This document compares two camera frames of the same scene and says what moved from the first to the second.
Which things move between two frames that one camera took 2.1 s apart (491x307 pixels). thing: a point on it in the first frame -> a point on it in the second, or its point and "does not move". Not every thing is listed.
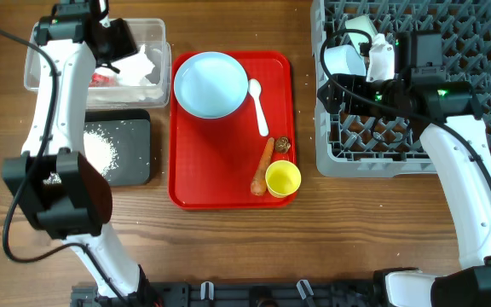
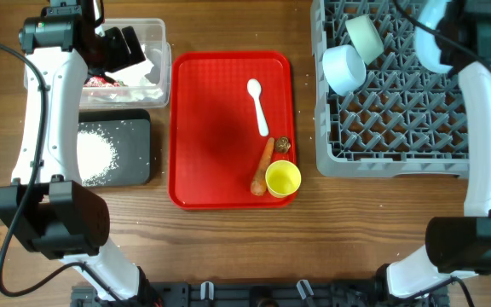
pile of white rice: x=100 y=151 does not move
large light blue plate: x=210 y=85 -> x=426 y=44
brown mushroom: x=282 y=145 does not move
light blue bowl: x=342 y=60 does not move
